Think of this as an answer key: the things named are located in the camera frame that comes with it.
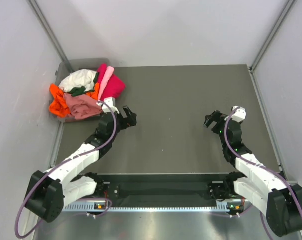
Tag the slotted grey cable duct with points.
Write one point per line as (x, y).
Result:
(100, 206)

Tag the orange t shirt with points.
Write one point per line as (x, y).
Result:
(59, 107)

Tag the left aluminium frame post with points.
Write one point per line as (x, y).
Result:
(50, 33)

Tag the dark green t shirt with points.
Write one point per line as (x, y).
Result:
(81, 91)

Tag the aluminium frame post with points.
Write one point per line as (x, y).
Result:
(289, 4)
(50, 33)

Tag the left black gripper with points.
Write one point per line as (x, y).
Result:
(128, 121)

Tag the salmon pink t shirt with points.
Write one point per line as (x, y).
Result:
(82, 107)

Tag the light pink t shirt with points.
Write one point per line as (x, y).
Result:
(107, 76)

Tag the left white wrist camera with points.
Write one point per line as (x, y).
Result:
(108, 105)

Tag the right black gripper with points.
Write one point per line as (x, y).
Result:
(217, 116)

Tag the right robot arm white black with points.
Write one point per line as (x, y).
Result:
(279, 202)

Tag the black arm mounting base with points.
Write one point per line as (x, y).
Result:
(164, 190)

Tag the right aluminium frame post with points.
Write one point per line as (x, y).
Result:
(289, 4)

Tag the white t shirt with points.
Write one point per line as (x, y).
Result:
(83, 78)

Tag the grey plastic bin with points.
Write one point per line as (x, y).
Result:
(76, 64)

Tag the magenta t shirt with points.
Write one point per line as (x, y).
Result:
(114, 87)

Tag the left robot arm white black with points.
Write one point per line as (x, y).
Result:
(49, 192)

